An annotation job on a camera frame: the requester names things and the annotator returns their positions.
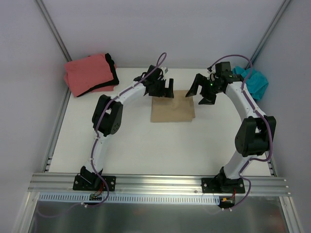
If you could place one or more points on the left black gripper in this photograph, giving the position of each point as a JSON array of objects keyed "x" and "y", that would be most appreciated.
[{"x": 159, "y": 88}]

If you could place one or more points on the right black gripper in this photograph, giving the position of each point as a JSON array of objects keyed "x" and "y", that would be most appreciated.
[{"x": 207, "y": 88}]

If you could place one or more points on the beige t shirt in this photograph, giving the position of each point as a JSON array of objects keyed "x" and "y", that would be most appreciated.
[{"x": 178, "y": 109}]

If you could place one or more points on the teal t shirt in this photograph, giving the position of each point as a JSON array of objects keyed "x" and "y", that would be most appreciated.
[{"x": 256, "y": 83}]

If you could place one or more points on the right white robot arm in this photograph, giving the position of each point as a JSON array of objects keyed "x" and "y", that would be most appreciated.
[{"x": 254, "y": 137}]

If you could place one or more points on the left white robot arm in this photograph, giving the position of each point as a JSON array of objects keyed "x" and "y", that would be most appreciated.
[{"x": 107, "y": 119}]

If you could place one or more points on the folded black t shirt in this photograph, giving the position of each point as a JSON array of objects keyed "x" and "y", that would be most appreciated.
[{"x": 102, "y": 76}]

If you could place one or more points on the folded pink t shirt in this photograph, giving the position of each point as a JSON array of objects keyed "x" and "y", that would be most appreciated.
[{"x": 76, "y": 74}]

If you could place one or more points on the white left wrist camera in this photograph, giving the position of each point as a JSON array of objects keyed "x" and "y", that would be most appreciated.
[{"x": 165, "y": 70}]

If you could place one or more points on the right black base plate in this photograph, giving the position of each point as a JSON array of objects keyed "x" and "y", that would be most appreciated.
[{"x": 214, "y": 185}]

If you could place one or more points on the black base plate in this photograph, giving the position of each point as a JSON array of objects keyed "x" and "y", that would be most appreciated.
[
  {"x": 107, "y": 183},
  {"x": 214, "y": 185}
]

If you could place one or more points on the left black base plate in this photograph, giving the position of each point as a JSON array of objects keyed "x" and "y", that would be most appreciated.
[{"x": 107, "y": 183}]

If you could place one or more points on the right corner aluminium post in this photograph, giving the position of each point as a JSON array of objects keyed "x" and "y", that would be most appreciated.
[{"x": 270, "y": 29}]

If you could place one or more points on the corner aluminium post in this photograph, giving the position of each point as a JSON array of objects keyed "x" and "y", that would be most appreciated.
[
  {"x": 53, "y": 29},
  {"x": 270, "y": 29}
]

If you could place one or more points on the left corner aluminium post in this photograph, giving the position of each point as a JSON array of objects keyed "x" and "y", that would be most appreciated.
[{"x": 53, "y": 29}]

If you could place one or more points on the white slotted cable duct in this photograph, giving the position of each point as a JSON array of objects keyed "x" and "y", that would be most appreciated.
[{"x": 131, "y": 198}]

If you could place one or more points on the aluminium mounting rail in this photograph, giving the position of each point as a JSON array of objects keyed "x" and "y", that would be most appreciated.
[{"x": 158, "y": 184}]

